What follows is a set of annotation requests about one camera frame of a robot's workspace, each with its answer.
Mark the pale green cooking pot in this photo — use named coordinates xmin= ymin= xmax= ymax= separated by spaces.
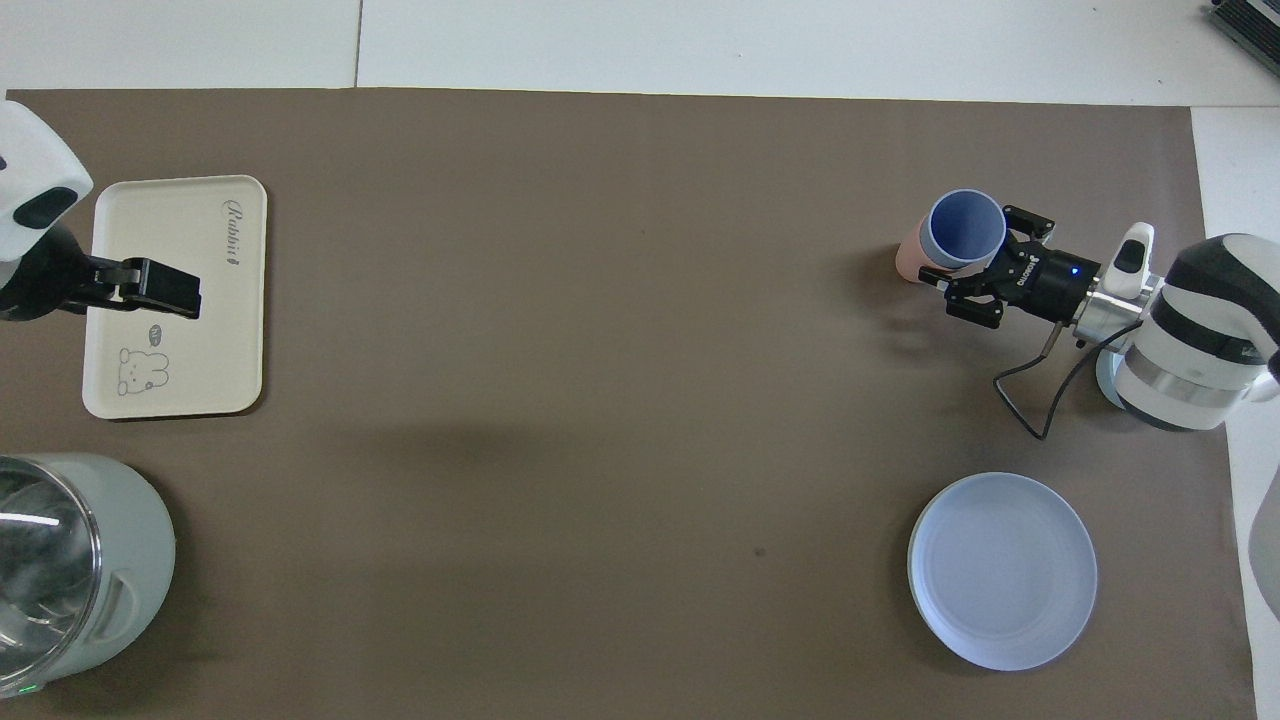
xmin=0 ymin=453 xmax=177 ymax=699

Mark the pink cup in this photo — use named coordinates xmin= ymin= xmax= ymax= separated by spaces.
xmin=895 ymin=225 xmax=961 ymax=285

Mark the light blue bowl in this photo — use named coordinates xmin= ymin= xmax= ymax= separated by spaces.
xmin=1095 ymin=345 xmax=1131 ymax=406

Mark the brown paper table mat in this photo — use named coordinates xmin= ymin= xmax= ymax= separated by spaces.
xmin=0 ymin=88 xmax=1259 ymax=720

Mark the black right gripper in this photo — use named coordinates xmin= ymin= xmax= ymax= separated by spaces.
xmin=943 ymin=205 xmax=1101 ymax=331

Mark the cream rabbit print tray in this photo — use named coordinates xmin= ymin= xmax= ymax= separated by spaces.
xmin=81 ymin=175 xmax=269 ymax=420

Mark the light blue plate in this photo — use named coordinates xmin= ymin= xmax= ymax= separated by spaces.
xmin=907 ymin=472 xmax=1098 ymax=672

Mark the glass pot lid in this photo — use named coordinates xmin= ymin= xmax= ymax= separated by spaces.
xmin=0 ymin=458 xmax=103 ymax=691

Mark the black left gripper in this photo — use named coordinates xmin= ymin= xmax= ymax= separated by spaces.
xmin=0 ymin=228 xmax=204 ymax=323

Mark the blue ribbed cup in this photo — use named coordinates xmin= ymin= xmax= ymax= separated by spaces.
xmin=920 ymin=188 xmax=1007 ymax=271

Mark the dark grey ribbed device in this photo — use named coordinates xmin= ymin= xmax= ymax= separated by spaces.
xmin=1205 ymin=0 xmax=1280 ymax=76

